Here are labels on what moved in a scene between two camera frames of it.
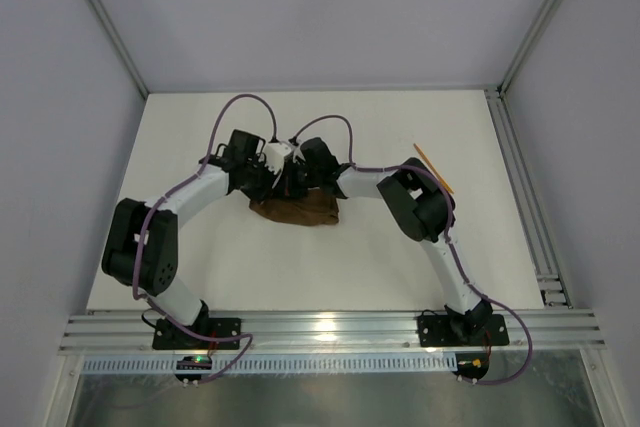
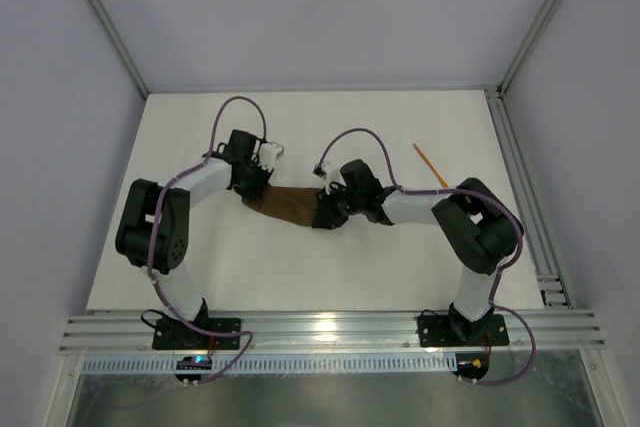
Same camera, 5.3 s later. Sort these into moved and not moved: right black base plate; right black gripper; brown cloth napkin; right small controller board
Moved: right black gripper
Not moved: brown cloth napkin; right black base plate; right small controller board
